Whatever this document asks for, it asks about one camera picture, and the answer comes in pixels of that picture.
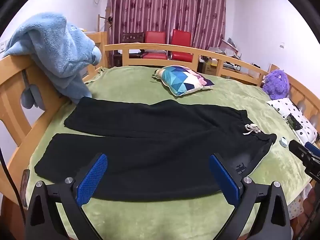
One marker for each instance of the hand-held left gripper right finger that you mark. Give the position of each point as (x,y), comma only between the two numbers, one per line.
(225,180)

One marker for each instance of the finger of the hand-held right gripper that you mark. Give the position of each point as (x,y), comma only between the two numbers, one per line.
(313,147)
(298,150)

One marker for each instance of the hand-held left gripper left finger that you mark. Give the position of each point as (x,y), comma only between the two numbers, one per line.
(92,180)

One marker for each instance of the black pants with white stripe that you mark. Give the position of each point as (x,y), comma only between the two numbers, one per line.
(150,140)

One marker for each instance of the small light blue round object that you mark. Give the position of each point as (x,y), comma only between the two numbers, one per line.
(283,142)

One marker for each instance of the white dotted pillow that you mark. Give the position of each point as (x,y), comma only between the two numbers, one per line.
(287,110)

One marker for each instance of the star-print bed sheet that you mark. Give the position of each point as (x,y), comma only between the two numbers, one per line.
(296,206)

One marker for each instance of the purple plush toy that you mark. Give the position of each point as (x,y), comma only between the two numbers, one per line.
(276,83)

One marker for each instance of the blue-grey hanging cloth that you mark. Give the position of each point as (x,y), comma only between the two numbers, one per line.
(30,96)

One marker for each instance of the green fleece blanket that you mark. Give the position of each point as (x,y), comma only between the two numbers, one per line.
(140,85)

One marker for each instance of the geometric patterned pillow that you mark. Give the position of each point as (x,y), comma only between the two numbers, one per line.
(182,78)

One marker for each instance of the cardboard box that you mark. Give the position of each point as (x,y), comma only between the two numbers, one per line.
(208,67)

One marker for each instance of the light blue plush robe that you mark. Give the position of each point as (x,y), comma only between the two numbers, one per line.
(55,45)

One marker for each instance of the red chair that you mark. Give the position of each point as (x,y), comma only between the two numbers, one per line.
(155,38)
(181,40)

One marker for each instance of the dark wooden chair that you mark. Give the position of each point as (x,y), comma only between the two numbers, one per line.
(132,37)

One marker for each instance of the maroon patterned curtain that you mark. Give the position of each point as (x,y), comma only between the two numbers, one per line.
(165,7)

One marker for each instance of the white wall socket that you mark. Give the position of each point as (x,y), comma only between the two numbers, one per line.
(282,45)

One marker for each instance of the wooden bed frame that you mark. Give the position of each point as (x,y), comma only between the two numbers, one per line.
(15,80)

